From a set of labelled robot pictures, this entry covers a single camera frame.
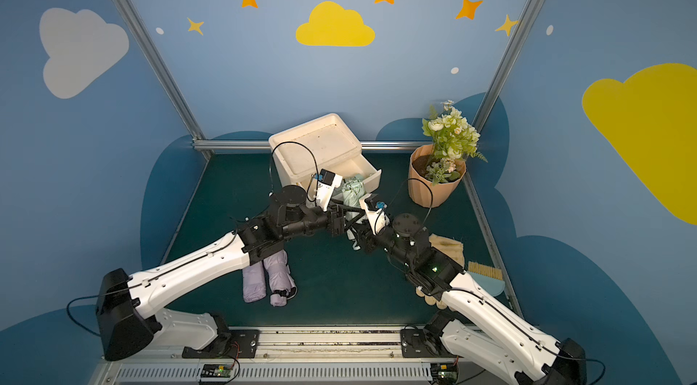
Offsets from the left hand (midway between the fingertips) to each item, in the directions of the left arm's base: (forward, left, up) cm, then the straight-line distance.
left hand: (361, 206), depth 67 cm
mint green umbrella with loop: (-5, +2, -5) cm, 8 cm away
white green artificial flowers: (+27, -30, -2) cm, 40 cm away
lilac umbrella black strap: (-10, +24, -27) cm, 37 cm away
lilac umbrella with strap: (-10, +32, -29) cm, 44 cm away
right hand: (+1, 0, -5) cm, 5 cm away
